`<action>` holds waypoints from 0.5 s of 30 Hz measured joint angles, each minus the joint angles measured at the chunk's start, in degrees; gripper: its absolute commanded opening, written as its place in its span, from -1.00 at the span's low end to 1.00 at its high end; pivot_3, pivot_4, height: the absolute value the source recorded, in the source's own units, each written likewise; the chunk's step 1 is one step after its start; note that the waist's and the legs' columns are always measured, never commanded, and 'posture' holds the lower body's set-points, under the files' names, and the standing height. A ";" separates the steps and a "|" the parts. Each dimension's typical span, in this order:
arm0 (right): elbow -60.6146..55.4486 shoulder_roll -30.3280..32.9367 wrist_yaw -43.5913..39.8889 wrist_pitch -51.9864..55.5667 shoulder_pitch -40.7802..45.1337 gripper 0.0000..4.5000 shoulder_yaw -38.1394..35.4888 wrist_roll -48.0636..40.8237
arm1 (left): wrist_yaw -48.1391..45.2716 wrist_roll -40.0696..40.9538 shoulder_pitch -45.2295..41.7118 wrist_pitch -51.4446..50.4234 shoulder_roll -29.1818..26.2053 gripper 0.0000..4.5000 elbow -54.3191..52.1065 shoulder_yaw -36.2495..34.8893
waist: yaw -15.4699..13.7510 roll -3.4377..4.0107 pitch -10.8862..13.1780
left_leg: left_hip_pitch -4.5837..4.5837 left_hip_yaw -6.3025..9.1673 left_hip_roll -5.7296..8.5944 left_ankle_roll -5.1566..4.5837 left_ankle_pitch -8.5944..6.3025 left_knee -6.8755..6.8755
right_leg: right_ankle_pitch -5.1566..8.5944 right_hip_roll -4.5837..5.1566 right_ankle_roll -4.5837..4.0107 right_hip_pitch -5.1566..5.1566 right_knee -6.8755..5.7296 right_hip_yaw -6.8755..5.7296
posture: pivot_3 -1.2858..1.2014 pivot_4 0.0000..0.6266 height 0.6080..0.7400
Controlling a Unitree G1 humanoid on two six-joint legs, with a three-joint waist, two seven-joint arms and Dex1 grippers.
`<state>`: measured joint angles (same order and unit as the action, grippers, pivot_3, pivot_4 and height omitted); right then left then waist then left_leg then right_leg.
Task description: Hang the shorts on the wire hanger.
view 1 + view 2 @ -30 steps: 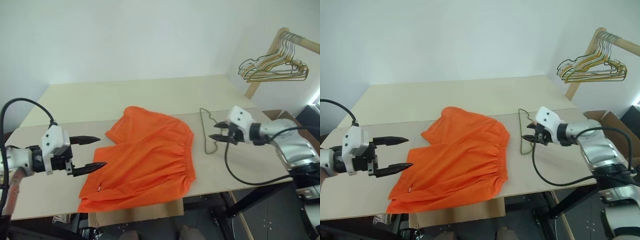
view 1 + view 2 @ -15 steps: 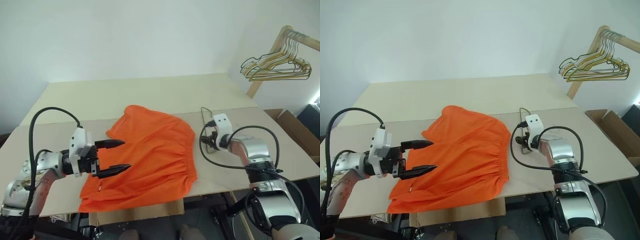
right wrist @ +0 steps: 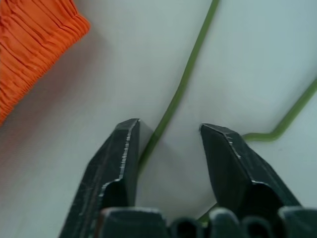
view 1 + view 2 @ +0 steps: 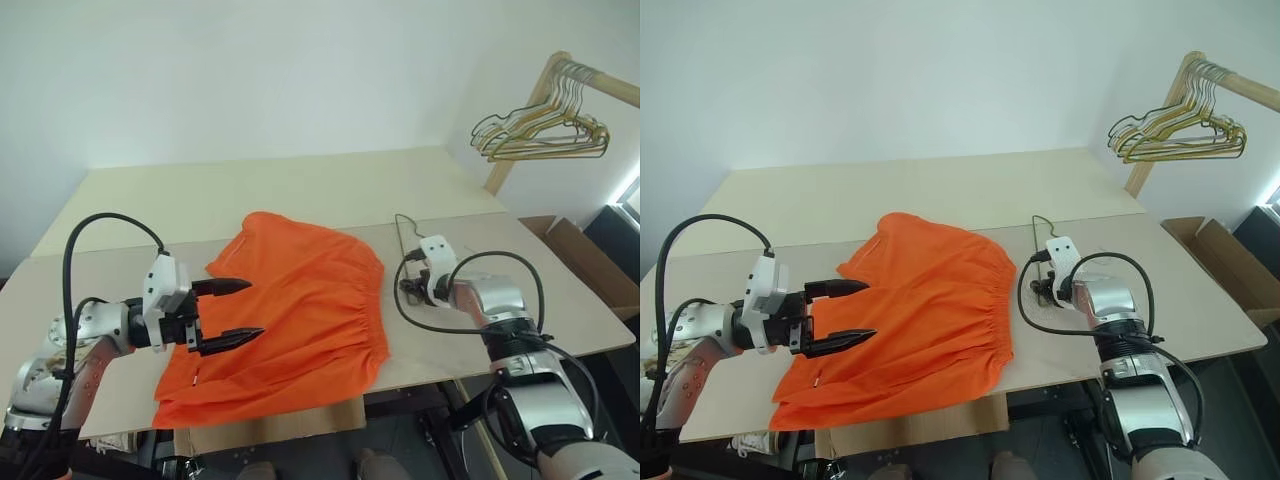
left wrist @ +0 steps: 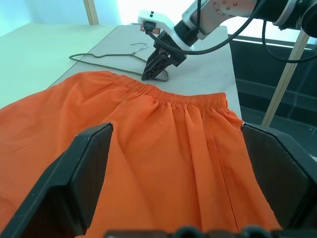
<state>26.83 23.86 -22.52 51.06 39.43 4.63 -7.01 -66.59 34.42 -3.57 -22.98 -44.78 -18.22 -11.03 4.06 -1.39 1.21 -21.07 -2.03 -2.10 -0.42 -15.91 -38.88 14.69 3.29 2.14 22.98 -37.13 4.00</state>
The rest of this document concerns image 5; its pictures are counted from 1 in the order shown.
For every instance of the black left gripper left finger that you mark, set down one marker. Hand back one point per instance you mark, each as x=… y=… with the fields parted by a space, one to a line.
x=62 y=178

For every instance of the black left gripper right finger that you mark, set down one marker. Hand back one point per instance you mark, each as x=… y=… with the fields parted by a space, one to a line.
x=284 y=178

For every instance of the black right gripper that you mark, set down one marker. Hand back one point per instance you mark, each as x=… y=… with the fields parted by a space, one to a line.
x=177 y=60

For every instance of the orange shorts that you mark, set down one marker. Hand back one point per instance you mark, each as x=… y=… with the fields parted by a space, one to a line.
x=158 y=153

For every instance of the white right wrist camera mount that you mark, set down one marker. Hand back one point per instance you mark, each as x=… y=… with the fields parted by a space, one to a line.
x=161 y=21

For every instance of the wooden rack post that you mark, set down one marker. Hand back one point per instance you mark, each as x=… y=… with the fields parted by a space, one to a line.
x=284 y=79
x=91 y=12

